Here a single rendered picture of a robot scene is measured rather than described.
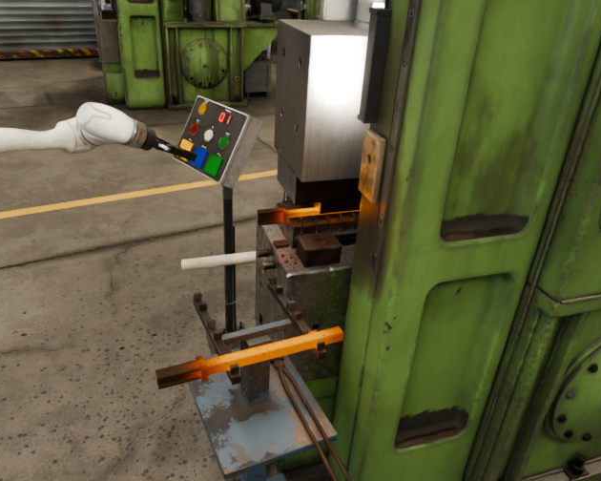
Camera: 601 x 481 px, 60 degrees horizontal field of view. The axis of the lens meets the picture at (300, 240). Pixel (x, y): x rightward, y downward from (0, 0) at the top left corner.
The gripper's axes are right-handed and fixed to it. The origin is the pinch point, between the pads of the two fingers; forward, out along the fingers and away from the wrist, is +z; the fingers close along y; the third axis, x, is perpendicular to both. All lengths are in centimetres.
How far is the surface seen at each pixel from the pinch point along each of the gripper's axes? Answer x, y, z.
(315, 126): 24, 59, -9
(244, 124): 18.7, 6.6, 13.2
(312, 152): 18, 59, -6
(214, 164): 0.3, 0.7, 12.4
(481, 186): 27, 101, 12
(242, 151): 9.5, 7.0, 17.3
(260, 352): -28, 89, -28
